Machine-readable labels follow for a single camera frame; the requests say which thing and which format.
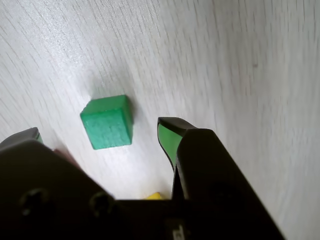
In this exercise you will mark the green wooden cube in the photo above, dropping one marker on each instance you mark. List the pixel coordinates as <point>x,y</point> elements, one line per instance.
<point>107,125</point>

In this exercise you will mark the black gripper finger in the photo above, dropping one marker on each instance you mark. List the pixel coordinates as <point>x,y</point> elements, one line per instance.
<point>212,187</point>
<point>37,187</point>

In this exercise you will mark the yellow wooden cube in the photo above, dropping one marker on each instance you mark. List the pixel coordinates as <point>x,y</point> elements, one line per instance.
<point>156,196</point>

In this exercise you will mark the red and white carton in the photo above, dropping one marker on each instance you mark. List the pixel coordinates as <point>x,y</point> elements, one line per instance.
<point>62,153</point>

